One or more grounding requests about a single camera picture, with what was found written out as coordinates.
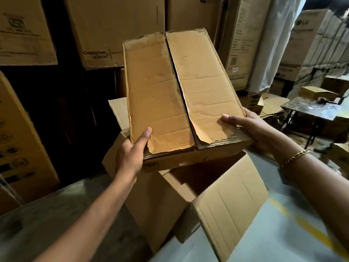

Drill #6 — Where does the person's right hand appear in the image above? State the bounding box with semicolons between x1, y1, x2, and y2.
221;107;276;153

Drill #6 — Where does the row of stacked appliance boxes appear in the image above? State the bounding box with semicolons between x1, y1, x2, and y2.
268;8;349;97

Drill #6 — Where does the cardboard box with dark lettering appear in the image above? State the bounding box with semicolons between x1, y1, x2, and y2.
63;0;166;70

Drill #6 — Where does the cardboard box with square logo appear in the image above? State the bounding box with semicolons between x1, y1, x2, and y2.
0;0;58;66

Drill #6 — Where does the person's left hand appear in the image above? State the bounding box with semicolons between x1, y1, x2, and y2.
115;127;153;186

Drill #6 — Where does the person's left forearm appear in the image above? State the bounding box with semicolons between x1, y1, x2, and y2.
33;172;137;262

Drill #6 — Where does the worn cardboard box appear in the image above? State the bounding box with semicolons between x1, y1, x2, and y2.
122;28;254;172

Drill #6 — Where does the cardboard box with round icons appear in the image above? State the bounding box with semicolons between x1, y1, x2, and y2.
0;70;60;215

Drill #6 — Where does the gold chain bracelet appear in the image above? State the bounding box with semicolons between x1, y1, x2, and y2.
281;149;310;169

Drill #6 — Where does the small metal work table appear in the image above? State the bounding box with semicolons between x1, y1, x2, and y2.
281;96;343;150

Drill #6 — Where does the tall cardboard box with labels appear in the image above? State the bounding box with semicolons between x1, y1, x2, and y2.
217;0;273;92

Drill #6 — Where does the cardboard box corner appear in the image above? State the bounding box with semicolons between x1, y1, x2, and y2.
326;142;349;178

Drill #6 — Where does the small printed cardboard box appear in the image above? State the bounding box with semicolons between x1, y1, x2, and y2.
237;91;264;115

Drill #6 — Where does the flattened cardboard sheet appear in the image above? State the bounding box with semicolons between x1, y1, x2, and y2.
259;93;290;119

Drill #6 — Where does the person's right forearm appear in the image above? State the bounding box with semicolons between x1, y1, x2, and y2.
266;134;349;250

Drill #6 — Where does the small flat cardboard box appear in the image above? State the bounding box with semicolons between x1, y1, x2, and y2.
298;86;340;101

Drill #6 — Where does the white plastic wrapped appliance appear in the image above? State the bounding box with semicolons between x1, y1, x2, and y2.
245;0;307;94

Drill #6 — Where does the large open cardboard box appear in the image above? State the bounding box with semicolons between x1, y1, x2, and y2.
102;97;269;262

